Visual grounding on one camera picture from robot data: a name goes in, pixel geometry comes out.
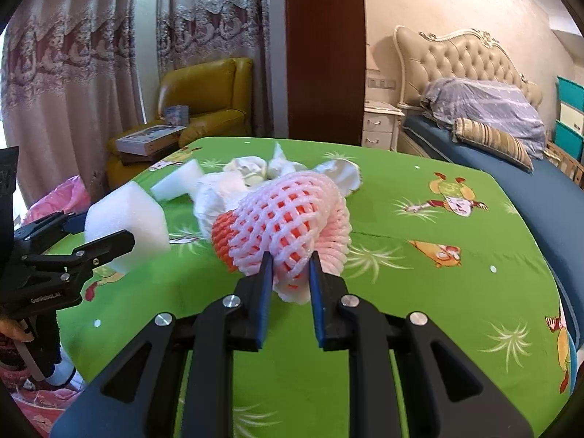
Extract wooden crib rail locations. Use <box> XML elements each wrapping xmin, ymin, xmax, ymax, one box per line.
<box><xmin>545</xmin><ymin>141</ymin><xmax>584</xmax><ymax>188</ymax></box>

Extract white foam block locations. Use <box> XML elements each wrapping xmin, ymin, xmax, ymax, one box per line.
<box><xmin>150</xmin><ymin>159</ymin><xmax>204</xmax><ymax>202</ymax></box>
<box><xmin>84</xmin><ymin>181</ymin><xmax>172</xmax><ymax>275</ymax></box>

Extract white paper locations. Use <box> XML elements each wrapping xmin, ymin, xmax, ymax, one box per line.
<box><xmin>227</xmin><ymin>155</ymin><xmax>270</xmax><ymax>188</ymax></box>

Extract purple striped quilt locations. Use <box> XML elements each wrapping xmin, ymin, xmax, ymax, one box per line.
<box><xmin>422</xmin><ymin>77</ymin><xmax>548</xmax><ymax>160</ymax></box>

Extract pink foam fruit net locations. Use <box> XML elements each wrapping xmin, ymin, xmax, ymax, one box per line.
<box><xmin>211</xmin><ymin>169</ymin><xmax>352</xmax><ymax>306</ymax></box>

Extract brown striped pillow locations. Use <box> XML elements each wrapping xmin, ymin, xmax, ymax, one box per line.
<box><xmin>452</xmin><ymin>118</ymin><xmax>534</xmax><ymax>172</ymax></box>

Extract beige tufted headboard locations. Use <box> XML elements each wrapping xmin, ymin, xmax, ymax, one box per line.
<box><xmin>395</xmin><ymin>25</ymin><xmax>543</xmax><ymax>110</ymax></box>

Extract brown flat box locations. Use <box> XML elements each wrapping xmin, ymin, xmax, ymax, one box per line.
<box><xmin>119</xmin><ymin>150</ymin><xmax>158</xmax><ymax>165</ymax></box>

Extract pink patterned pants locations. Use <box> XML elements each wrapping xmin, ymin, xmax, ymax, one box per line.
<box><xmin>0</xmin><ymin>333</ymin><xmax>85</xmax><ymax>425</ymax></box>

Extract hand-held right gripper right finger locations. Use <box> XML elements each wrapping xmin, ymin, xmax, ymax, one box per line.
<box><xmin>308</xmin><ymin>251</ymin><xmax>532</xmax><ymax>438</ymax></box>

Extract twisted white tissue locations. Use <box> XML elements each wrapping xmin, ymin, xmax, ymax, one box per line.
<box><xmin>268</xmin><ymin>142</ymin><xmax>307</xmax><ymax>178</ymax></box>

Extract brown wooden panel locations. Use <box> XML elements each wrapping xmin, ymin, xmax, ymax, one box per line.
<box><xmin>284</xmin><ymin>0</ymin><xmax>366</xmax><ymax>147</ymax></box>

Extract pink plastic bag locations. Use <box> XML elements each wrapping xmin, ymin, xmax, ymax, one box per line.
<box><xmin>23</xmin><ymin>176</ymin><xmax>92</xmax><ymax>226</ymax></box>

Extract yellow leather armchair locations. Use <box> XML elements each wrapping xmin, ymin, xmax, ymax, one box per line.
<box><xmin>106</xmin><ymin>57</ymin><xmax>254</xmax><ymax>183</ymax></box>

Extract green cartoon tablecloth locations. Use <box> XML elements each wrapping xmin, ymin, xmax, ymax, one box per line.
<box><xmin>43</xmin><ymin>136</ymin><xmax>580</xmax><ymax>438</ymax></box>

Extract beige lace-trimmed curtain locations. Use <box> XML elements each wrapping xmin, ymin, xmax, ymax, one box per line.
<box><xmin>0</xmin><ymin>0</ymin><xmax>142</xmax><ymax>211</ymax></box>
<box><xmin>155</xmin><ymin>0</ymin><xmax>270</xmax><ymax>138</ymax></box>

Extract white flat box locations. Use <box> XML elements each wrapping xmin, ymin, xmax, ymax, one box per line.
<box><xmin>115</xmin><ymin>125</ymin><xmax>188</xmax><ymax>156</ymax></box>

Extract person's left hand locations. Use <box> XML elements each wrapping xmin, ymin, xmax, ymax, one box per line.
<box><xmin>0</xmin><ymin>317</ymin><xmax>35</xmax><ymax>343</ymax></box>

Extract stack of storage bins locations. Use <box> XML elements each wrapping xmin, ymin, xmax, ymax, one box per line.
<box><xmin>554</xmin><ymin>75</ymin><xmax>584</xmax><ymax>160</ymax></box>

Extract small blue picture box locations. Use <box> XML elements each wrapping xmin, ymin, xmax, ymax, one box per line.
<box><xmin>163</xmin><ymin>105</ymin><xmax>190</xmax><ymax>125</ymax></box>

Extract bed with blue sheet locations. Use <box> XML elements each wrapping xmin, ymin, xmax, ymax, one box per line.
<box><xmin>399</xmin><ymin>114</ymin><xmax>584</xmax><ymax>352</ymax></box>

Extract white nightstand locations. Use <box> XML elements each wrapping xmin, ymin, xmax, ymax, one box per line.
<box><xmin>362</xmin><ymin>103</ymin><xmax>406</xmax><ymax>150</ymax></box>

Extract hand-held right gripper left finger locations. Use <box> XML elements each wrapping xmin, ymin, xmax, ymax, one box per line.
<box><xmin>55</xmin><ymin>252</ymin><xmax>274</xmax><ymax>438</ymax></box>

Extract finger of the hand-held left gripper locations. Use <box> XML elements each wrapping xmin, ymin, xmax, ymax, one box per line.
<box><xmin>20</xmin><ymin>230</ymin><xmax>136</xmax><ymax>284</ymax></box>
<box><xmin>14</xmin><ymin>211</ymin><xmax>87</xmax><ymax>251</ymax></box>

